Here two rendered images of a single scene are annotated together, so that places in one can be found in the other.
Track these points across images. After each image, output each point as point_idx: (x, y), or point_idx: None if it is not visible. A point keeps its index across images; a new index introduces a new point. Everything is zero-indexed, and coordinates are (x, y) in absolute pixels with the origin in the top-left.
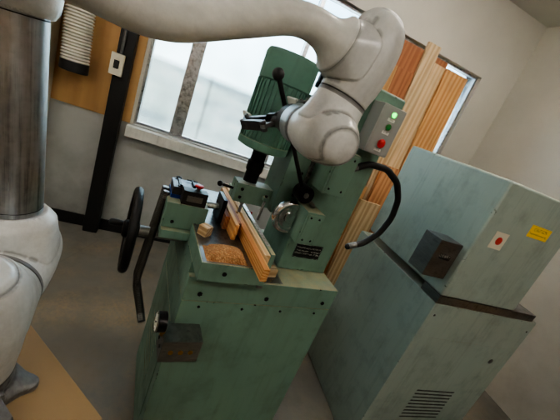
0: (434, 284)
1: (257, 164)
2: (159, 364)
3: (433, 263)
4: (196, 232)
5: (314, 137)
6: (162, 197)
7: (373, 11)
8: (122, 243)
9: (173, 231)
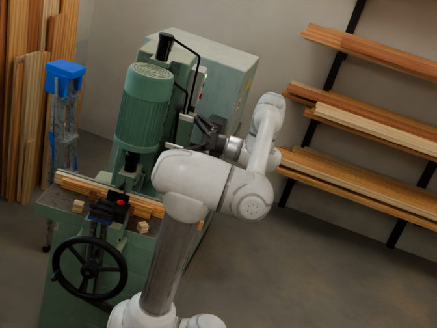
0: None
1: (139, 157)
2: None
3: None
4: (138, 233)
5: (272, 166)
6: (106, 229)
7: (278, 101)
8: (66, 286)
9: (123, 245)
